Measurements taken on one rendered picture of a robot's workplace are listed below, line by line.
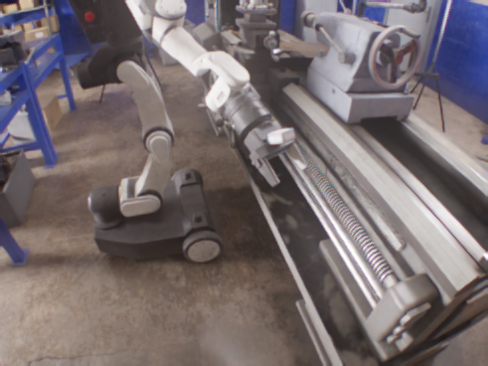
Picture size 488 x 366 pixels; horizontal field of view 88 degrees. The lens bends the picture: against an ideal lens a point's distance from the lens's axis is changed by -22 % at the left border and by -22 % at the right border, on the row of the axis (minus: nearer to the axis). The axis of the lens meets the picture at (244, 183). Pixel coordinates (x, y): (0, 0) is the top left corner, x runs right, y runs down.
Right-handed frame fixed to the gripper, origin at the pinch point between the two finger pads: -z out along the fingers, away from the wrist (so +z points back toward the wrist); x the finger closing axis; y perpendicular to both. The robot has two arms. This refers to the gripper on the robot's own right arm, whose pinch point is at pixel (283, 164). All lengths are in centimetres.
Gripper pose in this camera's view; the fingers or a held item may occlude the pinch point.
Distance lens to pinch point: 70.9
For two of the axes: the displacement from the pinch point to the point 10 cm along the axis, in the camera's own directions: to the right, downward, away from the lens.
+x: 7.1, -3.7, 6.0
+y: -4.4, 4.4, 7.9
